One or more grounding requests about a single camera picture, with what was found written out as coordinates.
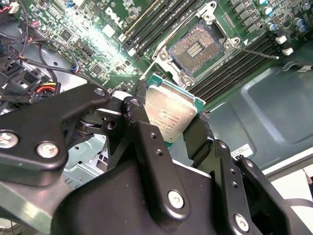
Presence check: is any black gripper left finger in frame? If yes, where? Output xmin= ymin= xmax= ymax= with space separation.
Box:
xmin=0 ymin=80 xmax=193 ymax=227

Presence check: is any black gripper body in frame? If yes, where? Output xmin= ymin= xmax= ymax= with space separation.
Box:
xmin=51 ymin=158 xmax=229 ymax=235

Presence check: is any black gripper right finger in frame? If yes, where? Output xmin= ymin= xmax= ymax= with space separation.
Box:
xmin=182 ymin=110 xmax=308 ymax=235

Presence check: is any silver CPU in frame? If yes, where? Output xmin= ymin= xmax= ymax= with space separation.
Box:
xmin=144 ymin=74 xmax=206 ymax=149

